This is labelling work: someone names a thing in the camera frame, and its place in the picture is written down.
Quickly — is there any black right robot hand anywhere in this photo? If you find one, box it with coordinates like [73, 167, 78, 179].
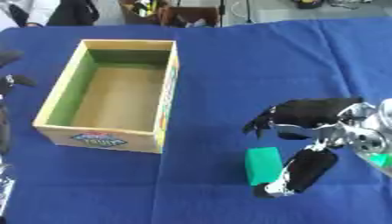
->
[240, 97, 367, 200]

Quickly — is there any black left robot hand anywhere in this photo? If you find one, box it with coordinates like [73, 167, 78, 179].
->
[0, 48, 39, 156]

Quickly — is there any tan cardboard box green inside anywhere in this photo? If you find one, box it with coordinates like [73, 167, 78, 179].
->
[31, 38, 183, 155]

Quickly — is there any brown cardboard box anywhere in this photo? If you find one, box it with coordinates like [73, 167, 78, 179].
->
[117, 0, 221, 29]

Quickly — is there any green rectangular block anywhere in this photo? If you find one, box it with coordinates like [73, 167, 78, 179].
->
[243, 146, 285, 187]

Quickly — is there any person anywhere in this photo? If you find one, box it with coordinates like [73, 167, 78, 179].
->
[0, 0, 63, 30]

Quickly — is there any black bag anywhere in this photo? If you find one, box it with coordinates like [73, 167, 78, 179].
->
[44, 0, 102, 27]

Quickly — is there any black and yellow object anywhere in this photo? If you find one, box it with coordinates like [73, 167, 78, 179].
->
[292, 0, 326, 10]

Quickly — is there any black tripod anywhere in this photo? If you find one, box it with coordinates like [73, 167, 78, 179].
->
[217, 0, 256, 28]

